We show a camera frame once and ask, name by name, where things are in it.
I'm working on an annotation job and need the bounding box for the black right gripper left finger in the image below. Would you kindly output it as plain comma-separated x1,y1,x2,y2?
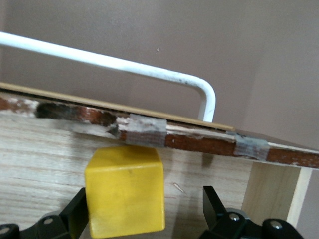
19,188,88,239

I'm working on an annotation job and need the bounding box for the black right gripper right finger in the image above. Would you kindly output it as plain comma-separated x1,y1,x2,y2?
199,185,264,239

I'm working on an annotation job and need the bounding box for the yellow cube block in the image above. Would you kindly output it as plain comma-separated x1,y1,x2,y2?
84,145,166,239

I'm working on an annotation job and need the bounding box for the wooden drawer with white handle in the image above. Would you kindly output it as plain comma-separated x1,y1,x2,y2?
0,31,319,239

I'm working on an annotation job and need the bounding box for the grey tape strip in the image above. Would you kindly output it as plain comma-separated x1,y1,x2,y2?
125,113,167,149
233,133,270,160

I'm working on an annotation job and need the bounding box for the brown table cover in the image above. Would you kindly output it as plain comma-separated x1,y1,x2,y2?
0,0,319,239

